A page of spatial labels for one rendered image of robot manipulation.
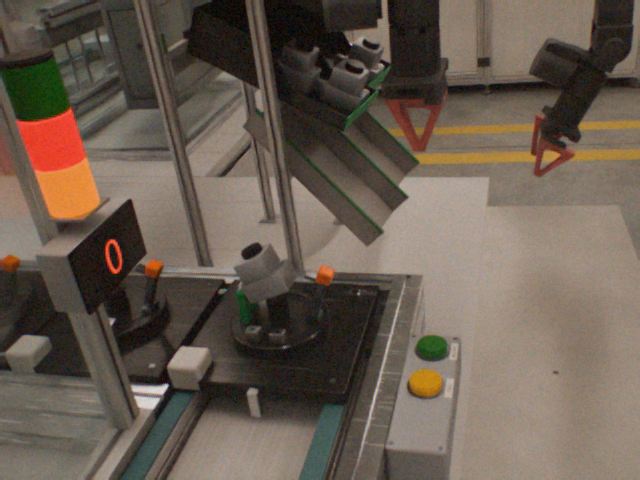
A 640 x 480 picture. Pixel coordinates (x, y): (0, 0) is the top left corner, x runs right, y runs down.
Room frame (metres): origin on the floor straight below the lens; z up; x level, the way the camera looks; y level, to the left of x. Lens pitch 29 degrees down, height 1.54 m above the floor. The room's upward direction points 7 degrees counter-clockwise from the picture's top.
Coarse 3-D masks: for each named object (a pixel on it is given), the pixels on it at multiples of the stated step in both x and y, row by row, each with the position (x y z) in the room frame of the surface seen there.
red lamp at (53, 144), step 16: (32, 128) 0.60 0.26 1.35; (48, 128) 0.61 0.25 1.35; (64, 128) 0.61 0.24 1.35; (32, 144) 0.61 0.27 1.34; (48, 144) 0.60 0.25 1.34; (64, 144) 0.61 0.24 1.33; (80, 144) 0.63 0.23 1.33; (32, 160) 0.61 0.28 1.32; (48, 160) 0.60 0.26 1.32; (64, 160) 0.61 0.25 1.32; (80, 160) 0.62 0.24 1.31
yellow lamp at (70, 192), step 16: (48, 176) 0.60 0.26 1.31; (64, 176) 0.61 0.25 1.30; (80, 176) 0.61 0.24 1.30; (48, 192) 0.61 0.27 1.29; (64, 192) 0.60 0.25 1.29; (80, 192) 0.61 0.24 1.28; (96, 192) 0.63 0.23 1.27; (48, 208) 0.61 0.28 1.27; (64, 208) 0.60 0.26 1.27; (80, 208) 0.61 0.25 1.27
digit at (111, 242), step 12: (108, 228) 0.63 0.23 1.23; (96, 240) 0.60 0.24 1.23; (108, 240) 0.62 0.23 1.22; (120, 240) 0.64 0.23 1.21; (96, 252) 0.60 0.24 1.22; (108, 252) 0.61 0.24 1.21; (120, 252) 0.63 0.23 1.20; (108, 264) 0.61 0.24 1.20; (120, 264) 0.63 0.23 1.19; (108, 276) 0.60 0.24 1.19; (120, 276) 0.62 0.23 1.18; (108, 288) 0.60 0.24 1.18
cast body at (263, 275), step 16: (256, 256) 0.77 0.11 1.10; (272, 256) 0.78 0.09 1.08; (240, 272) 0.77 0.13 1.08; (256, 272) 0.76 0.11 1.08; (272, 272) 0.76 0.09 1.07; (288, 272) 0.77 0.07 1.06; (240, 288) 0.79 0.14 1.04; (256, 288) 0.76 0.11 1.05; (272, 288) 0.75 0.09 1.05; (288, 288) 0.75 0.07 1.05
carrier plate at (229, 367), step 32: (352, 288) 0.85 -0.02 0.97; (224, 320) 0.81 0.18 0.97; (352, 320) 0.77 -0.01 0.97; (224, 352) 0.74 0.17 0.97; (320, 352) 0.71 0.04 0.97; (352, 352) 0.70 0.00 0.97; (224, 384) 0.67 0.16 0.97; (256, 384) 0.66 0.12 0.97; (288, 384) 0.65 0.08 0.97; (320, 384) 0.65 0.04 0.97; (352, 384) 0.66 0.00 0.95
